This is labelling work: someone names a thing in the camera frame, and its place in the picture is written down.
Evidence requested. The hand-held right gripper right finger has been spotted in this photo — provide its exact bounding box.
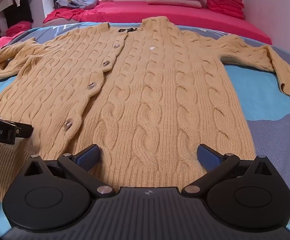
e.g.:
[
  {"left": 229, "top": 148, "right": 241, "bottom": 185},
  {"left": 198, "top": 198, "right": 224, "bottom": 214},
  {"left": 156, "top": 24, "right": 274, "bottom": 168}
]
[{"left": 181, "top": 144, "right": 273, "bottom": 197}]

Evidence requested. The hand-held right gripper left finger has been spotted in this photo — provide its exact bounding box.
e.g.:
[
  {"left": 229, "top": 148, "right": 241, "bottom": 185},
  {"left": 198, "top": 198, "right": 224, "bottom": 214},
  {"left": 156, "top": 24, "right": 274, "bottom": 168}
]
[{"left": 24, "top": 144, "right": 116, "bottom": 197}]

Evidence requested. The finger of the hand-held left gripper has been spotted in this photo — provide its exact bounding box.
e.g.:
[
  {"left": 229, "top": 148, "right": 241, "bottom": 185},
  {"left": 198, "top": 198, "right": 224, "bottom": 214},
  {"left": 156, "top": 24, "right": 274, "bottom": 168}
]
[{"left": 14, "top": 122, "right": 34, "bottom": 139}]

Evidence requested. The yellow cable knit cardigan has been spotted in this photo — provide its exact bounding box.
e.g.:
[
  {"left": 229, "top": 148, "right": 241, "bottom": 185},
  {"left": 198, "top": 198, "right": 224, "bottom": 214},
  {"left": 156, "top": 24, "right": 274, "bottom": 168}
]
[{"left": 0, "top": 16, "right": 290, "bottom": 200}]

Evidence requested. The stack of red folded clothes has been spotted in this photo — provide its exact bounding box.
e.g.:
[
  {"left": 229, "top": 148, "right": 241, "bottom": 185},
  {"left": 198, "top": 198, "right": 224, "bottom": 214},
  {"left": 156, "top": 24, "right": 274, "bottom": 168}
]
[{"left": 206, "top": 0, "right": 245, "bottom": 20}]

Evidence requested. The pile of red folded cloth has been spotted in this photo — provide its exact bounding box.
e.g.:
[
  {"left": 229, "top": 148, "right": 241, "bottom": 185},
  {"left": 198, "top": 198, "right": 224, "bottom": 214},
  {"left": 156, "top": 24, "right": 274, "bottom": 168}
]
[{"left": 5, "top": 21, "right": 33, "bottom": 37}]

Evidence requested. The red crumpled cloth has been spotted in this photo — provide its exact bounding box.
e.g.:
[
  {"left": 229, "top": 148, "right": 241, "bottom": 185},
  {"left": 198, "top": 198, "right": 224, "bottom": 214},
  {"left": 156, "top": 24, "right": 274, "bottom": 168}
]
[{"left": 44, "top": 7, "right": 103, "bottom": 23}]

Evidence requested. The red sheet bed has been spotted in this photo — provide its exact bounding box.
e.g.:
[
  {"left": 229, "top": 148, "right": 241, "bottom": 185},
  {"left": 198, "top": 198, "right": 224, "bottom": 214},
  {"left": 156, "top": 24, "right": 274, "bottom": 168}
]
[{"left": 0, "top": 0, "right": 273, "bottom": 55}]

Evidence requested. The blue grey crumpled cloth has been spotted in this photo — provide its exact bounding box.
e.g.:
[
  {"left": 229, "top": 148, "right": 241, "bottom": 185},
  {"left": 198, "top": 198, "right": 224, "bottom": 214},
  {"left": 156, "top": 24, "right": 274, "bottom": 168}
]
[{"left": 56, "top": 0, "right": 100, "bottom": 9}]

